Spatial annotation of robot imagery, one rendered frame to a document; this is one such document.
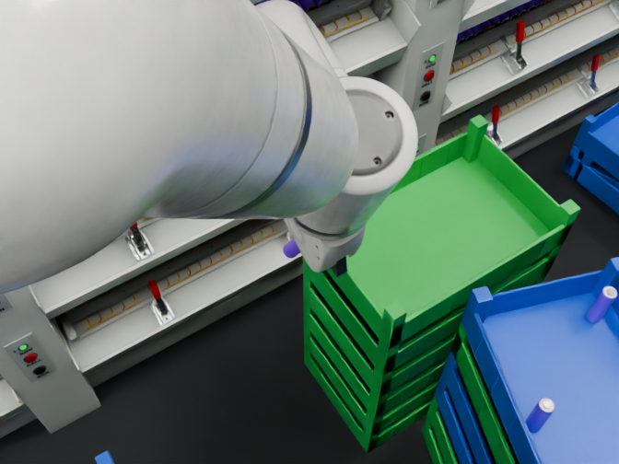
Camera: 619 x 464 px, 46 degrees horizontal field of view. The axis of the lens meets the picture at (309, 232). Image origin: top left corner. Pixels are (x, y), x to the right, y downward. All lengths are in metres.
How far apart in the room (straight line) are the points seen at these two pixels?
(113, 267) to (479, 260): 0.52
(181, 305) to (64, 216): 1.08
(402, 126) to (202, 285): 0.82
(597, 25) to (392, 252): 0.69
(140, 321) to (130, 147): 1.08
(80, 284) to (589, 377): 0.69
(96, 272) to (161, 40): 0.91
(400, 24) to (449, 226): 0.29
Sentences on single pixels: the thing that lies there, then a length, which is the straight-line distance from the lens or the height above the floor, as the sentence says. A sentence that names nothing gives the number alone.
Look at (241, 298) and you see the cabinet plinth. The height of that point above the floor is 0.03.
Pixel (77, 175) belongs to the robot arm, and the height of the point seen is 1.10.
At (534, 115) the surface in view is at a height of 0.15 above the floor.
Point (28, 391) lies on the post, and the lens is 1.22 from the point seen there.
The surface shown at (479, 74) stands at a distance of 1.32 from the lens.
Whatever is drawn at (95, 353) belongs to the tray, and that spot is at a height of 0.15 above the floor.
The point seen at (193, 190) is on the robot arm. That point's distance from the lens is 0.23.
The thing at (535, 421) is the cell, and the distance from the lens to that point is 0.88.
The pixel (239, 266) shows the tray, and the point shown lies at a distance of 1.27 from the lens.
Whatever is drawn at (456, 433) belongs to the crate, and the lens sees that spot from 1.11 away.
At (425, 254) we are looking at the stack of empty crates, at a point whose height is 0.40.
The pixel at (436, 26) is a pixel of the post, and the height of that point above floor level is 0.55.
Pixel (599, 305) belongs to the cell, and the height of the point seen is 0.44.
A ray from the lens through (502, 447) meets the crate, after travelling 0.93.
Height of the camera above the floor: 1.22
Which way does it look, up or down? 55 degrees down
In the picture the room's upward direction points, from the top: straight up
